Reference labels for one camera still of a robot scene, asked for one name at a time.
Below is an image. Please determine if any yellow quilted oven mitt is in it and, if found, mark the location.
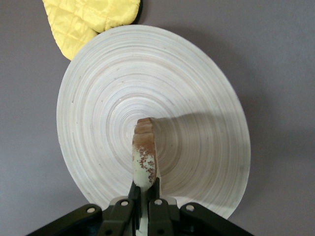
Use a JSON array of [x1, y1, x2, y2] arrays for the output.
[[41, 0, 144, 61]]

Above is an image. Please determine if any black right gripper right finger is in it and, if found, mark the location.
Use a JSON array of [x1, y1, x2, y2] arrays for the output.
[[147, 178, 254, 236]]

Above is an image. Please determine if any toast slice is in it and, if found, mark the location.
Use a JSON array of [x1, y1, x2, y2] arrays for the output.
[[131, 117, 161, 236]]

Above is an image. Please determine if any round light wooden plate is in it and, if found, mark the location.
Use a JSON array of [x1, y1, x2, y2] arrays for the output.
[[56, 24, 252, 220]]

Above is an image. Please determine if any brown table cover sheet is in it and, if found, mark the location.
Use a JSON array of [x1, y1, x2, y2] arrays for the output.
[[0, 0, 315, 236]]

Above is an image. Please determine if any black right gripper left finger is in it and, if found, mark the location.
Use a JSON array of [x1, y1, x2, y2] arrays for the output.
[[27, 180, 141, 236]]

